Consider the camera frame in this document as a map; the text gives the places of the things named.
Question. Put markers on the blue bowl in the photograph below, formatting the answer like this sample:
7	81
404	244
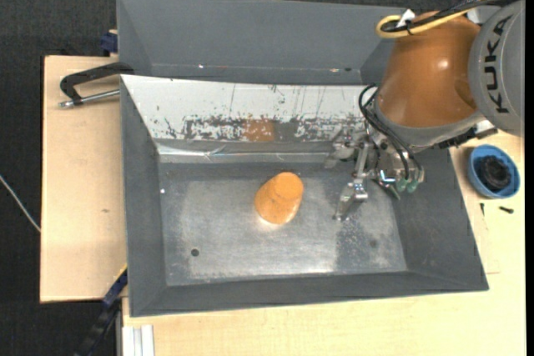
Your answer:
475	179

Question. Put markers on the black ribbed round part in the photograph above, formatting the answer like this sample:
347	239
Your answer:
497	174

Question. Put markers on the grey metal bin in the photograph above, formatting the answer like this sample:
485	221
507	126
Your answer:
233	254

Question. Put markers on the orange oval toy food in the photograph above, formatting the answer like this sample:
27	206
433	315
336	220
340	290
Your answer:
278	199

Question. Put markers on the small black screw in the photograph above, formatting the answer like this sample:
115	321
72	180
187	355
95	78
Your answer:
507	210

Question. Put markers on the pale wood board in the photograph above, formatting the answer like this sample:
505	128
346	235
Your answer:
81	187

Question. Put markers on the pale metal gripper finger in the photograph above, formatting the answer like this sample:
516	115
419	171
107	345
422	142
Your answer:
341	153
349	200

